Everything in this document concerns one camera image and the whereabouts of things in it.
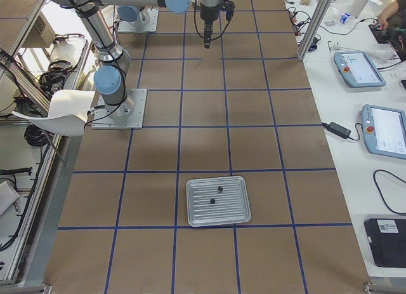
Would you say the black cable bundle on table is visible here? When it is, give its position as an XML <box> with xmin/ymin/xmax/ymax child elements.
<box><xmin>287</xmin><ymin>6</ymin><xmax>320</xmax><ymax>37</ymax></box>

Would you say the aluminium frame post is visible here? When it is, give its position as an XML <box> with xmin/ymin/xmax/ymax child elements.
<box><xmin>297</xmin><ymin>0</ymin><xmax>332</xmax><ymax>61</ymax></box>

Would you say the blue teach pendant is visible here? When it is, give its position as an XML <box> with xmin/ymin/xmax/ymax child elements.
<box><xmin>334</xmin><ymin>51</ymin><xmax>386</xmax><ymax>88</ymax></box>
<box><xmin>360</xmin><ymin>104</ymin><xmax>405</xmax><ymax>159</ymax></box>

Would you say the black box with label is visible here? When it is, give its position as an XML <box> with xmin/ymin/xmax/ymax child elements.
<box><xmin>364</xmin><ymin>218</ymin><xmax>405</xmax><ymax>269</ymax></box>

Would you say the white plastic chair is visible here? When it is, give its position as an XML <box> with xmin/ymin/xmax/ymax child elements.
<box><xmin>12</xmin><ymin>90</ymin><xmax>95</xmax><ymax>137</ymax></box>

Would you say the person at desk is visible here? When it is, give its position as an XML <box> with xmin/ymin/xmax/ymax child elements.
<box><xmin>377</xmin><ymin>0</ymin><xmax>405</xmax><ymax>61</ymax></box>

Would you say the ribbed metal tray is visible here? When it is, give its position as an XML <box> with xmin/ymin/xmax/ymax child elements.
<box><xmin>186</xmin><ymin>176</ymin><xmax>251</xmax><ymax>227</ymax></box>

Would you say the lower blue teach pendant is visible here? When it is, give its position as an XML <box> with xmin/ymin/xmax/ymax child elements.
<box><xmin>360</xmin><ymin>104</ymin><xmax>405</xmax><ymax>159</ymax></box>

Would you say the black power adapter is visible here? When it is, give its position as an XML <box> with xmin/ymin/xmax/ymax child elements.
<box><xmin>327</xmin><ymin>122</ymin><xmax>351</xmax><ymax>139</ymax></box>

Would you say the upper blue teach pendant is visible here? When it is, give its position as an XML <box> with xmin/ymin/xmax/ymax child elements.
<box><xmin>334</xmin><ymin>51</ymin><xmax>386</xmax><ymax>88</ymax></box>

